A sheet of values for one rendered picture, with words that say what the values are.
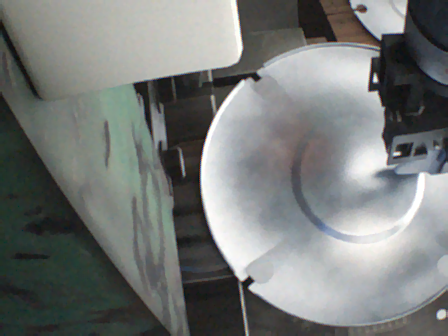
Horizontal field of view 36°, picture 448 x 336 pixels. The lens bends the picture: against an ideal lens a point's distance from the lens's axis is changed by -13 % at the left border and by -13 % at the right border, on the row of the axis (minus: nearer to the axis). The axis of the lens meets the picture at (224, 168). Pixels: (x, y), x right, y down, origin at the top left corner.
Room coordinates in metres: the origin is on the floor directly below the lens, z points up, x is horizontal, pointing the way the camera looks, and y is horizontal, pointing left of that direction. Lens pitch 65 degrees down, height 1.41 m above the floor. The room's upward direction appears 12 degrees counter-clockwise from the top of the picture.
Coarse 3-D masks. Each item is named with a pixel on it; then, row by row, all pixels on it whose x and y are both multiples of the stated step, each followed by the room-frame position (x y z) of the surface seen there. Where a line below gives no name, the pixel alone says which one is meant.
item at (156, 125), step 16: (160, 80) 0.29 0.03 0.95; (144, 96) 0.26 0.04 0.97; (160, 96) 0.28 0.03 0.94; (144, 112) 0.25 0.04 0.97; (160, 112) 0.27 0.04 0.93; (160, 128) 0.26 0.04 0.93; (160, 144) 0.24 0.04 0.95; (160, 160) 0.23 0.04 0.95; (176, 160) 0.23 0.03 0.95; (176, 176) 0.22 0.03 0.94
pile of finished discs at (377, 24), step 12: (360, 0) 0.76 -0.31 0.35; (372, 0) 0.76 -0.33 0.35; (384, 0) 0.76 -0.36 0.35; (396, 0) 0.75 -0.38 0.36; (372, 12) 0.73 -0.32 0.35; (384, 12) 0.73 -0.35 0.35; (396, 12) 0.72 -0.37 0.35; (372, 24) 0.70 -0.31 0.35; (384, 24) 0.70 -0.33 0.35; (396, 24) 0.70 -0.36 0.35
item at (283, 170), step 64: (320, 64) 0.38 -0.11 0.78; (256, 128) 0.32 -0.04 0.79; (320, 128) 0.30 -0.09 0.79; (256, 192) 0.26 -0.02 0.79; (320, 192) 0.24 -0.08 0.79; (384, 192) 0.23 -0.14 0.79; (256, 256) 0.20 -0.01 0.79; (320, 256) 0.19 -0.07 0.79; (384, 256) 0.17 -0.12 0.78; (320, 320) 0.13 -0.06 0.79; (384, 320) 0.11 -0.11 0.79
